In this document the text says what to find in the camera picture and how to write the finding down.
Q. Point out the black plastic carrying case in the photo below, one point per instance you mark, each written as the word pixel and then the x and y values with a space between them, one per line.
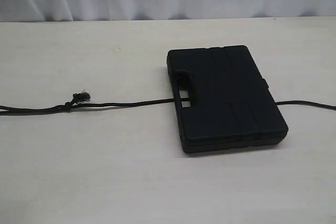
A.
pixel 222 101

